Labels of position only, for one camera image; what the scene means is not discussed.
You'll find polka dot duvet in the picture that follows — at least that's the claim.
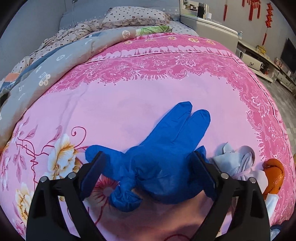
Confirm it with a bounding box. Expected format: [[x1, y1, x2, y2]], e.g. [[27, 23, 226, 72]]
[[11, 19, 103, 74]]

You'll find orange peel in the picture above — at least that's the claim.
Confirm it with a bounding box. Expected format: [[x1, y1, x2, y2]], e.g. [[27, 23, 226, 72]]
[[262, 159, 285, 200]]

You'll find grey knotted sock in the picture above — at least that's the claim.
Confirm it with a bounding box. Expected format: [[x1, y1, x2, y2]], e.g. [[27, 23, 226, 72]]
[[212, 142, 255, 181]]

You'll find grey bed headboard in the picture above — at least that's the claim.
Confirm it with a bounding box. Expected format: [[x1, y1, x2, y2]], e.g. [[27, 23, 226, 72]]
[[59, 0, 181, 31]]

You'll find blue rubber glove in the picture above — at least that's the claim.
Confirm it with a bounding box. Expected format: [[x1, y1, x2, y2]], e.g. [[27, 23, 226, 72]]
[[85, 101, 211, 212]]

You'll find white tissue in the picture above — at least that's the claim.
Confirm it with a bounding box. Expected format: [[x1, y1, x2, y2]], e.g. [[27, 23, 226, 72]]
[[249, 169, 280, 220]]

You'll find left red knot hanging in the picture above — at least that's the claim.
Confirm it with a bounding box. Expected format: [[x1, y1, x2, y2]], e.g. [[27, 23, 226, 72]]
[[223, 0, 228, 21]]

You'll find white tv stand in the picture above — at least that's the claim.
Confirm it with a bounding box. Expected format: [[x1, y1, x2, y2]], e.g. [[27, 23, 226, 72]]
[[273, 66, 295, 92]]

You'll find black thermos bottle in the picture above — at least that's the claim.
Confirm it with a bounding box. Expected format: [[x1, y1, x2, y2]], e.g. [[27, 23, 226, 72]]
[[197, 3, 205, 18]]

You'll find white bedside cabinet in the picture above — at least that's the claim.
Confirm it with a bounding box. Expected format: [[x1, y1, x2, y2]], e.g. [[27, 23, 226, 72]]
[[179, 0, 239, 58]]

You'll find black wall television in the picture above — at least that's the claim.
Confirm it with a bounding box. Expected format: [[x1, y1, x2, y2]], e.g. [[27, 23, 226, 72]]
[[280, 38, 296, 73]]

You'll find yellow pot ornament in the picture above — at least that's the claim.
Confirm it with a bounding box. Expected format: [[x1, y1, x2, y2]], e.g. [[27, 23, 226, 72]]
[[256, 45, 266, 54]]

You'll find small white bottle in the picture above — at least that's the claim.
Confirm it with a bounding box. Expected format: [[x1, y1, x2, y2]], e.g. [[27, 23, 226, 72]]
[[238, 31, 243, 40]]

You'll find polka dot pillow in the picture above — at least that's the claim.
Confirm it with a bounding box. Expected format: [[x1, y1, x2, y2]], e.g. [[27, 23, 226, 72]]
[[102, 6, 170, 28]]

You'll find red knot hanging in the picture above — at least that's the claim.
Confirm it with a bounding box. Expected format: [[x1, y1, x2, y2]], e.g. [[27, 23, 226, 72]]
[[262, 2, 273, 46], [242, 0, 261, 21], [223, 0, 228, 21]]

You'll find pink floral bedspread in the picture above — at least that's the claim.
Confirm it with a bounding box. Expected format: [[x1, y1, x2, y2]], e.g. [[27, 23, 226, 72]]
[[1, 33, 295, 240]]

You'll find centre red knot hanging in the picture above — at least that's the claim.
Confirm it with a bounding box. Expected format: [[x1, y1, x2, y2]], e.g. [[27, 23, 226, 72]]
[[242, 0, 261, 21]]

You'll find right red knot hanging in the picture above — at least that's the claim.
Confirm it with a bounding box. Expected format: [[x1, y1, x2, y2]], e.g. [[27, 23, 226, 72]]
[[262, 2, 273, 46]]

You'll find white coffee table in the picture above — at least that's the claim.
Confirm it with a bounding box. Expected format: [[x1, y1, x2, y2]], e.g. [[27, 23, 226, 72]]
[[235, 40, 276, 83]]

